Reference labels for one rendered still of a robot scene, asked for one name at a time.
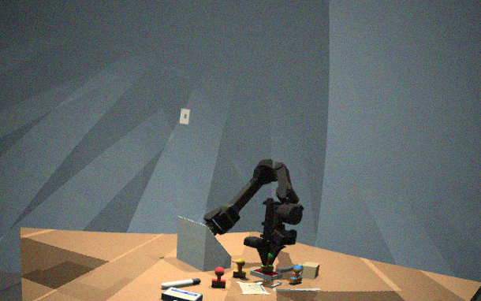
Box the white marker pen with black cap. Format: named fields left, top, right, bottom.
left=161, top=278, right=201, bottom=289

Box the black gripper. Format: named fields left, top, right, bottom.
left=244, top=219, right=285, bottom=266

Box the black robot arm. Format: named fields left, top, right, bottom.
left=203, top=159, right=304, bottom=246

